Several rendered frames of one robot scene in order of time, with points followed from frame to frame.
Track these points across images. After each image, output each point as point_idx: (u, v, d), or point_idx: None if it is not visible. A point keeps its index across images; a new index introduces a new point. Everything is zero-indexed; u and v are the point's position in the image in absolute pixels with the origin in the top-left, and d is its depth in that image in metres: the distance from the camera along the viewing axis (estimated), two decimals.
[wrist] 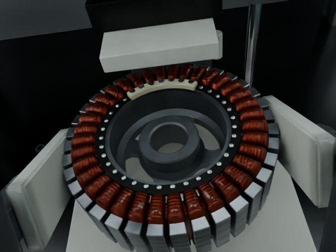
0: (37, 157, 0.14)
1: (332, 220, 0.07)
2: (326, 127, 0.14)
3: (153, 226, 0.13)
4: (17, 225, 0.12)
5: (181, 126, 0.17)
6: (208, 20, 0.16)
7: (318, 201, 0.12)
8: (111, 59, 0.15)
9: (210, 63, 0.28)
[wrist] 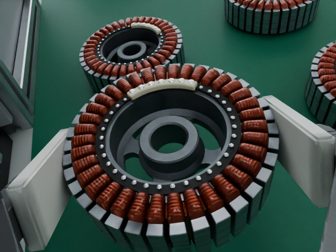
0: (37, 157, 0.14)
1: (332, 220, 0.07)
2: (326, 127, 0.14)
3: (153, 226, 0.13)
4: (17, 225, 0.12)
5: (181, 126, 0.17)
6: None
7: (318, 201, 0.12)
8: None
9: None
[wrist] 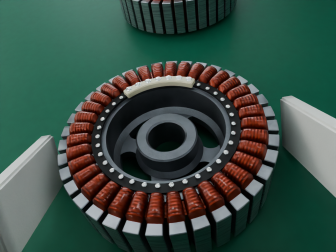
0: (9, 168, 0.13)
1: None
2: None
3: None
4: None
5: None
6: None
7: None
8: None
9: None
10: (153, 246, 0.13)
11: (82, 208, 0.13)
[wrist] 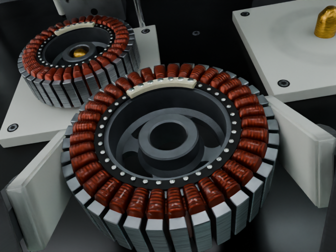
0: (37, 157, 0.14)
1: (332, 220, 0.07)
2: (326, 127, 0.14)
3: None
4: (17, 225, 0.12)
5: None
6: None
7: (318, 201, 0.12)
8: None
9: None
10: (154, 242, 0.13)
11: (84, 203, 0.13)
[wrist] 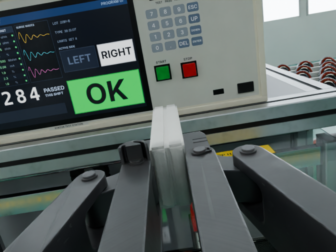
0: (156, 127, 0.15)
1: (202, 223, 0.08)
2: (202, 134, 0.15)
3: None
4: (156, 183, 0.13)
5: None
6: None
7: (178, 200, 0.14)
8: None
9: None
10: None
11: None
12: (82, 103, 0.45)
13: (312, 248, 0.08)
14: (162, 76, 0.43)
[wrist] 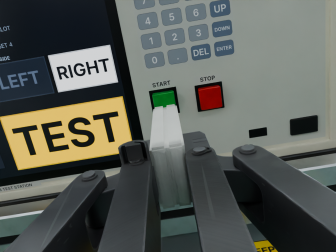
0: (156, 127, 0.15)
1: (202, 223, 0.08)
2: (202, 134, 0.15)
3: None
4: (156, 183, 0.13)
5: None
6: None
7: (178, 200, 0.14)
8: None
9: None
10: None
11: None
12: (28, 152, 0.26)
13: (312, 248, 0.08)
14: None
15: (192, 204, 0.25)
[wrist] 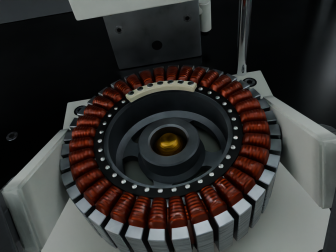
0: (35, 158, 0.14)
1: (335, 220, 0.07)
2: (328, 127, 0.14)
3: None
4: (13, 227, 0.12)
5: None
6: None
7: (322, 202, 0.12)
8: (83, 1, 0.12)
9: (198, 35, 0.25)
10: (156, 251, 0.13)
11: (85, 213, 0.13)
12: None
13: None
14: None
15: None
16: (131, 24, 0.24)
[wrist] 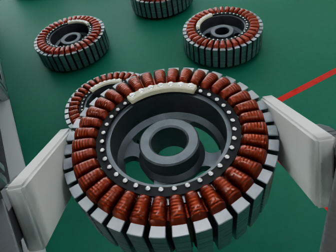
0: (37, 157, 0.14)
1: (332, 220, 0.07)
2: (326, 127, 0.14)
3: None
4: (17, 225, 0.12)
5: None
6: None
7: (318, 201, 0.12)
8: None
9: None
10: (156, 249, 0.13)
11: (87, 211, 0.14)
12: None
13: None
14: None
15: None
16: None
